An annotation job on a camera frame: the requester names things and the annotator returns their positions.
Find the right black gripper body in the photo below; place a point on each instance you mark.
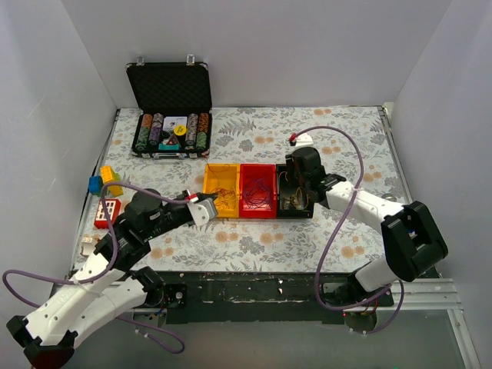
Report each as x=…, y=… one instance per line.
x=291, y=181

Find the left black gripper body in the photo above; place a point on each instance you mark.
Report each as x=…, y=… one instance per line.
x=210, y=197

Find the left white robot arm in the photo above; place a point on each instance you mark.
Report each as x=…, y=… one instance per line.
x=106, y=286

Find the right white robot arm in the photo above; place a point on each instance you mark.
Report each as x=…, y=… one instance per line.
x=412, y=241

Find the black plastic bin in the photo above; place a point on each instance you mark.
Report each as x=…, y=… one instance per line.
x=292, y=201

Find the floral table mat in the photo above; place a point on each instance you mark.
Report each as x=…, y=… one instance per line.
x=352, y=142

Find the yellow plastic bin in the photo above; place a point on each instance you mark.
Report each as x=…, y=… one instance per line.
x=223, y=180

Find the red plastic bin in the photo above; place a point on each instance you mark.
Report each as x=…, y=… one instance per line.
x=258, y=191

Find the red white toy brick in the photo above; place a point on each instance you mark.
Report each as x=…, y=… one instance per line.
x=107, y=212

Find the stacked coloured toy bricks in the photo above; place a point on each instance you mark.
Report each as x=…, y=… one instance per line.
x=107, y=175

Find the black microphone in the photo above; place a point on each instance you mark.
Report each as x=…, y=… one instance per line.
x=389, y=197

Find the small white red toy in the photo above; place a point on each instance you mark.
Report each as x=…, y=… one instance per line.
x=88, y=245

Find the black poker chip case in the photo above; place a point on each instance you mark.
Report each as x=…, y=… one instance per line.
x=176, y=108

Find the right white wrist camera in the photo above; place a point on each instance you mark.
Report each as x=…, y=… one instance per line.
x=301, y=140

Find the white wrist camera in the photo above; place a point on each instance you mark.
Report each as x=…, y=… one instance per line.
x=202, y=208
x=301, y=140

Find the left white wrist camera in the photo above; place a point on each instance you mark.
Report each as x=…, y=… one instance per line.
x=202, y=208

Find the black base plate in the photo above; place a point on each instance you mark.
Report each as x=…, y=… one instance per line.
x=202, y=297

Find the aluminium frame rail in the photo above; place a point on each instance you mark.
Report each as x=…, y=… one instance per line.
x=424, y=294

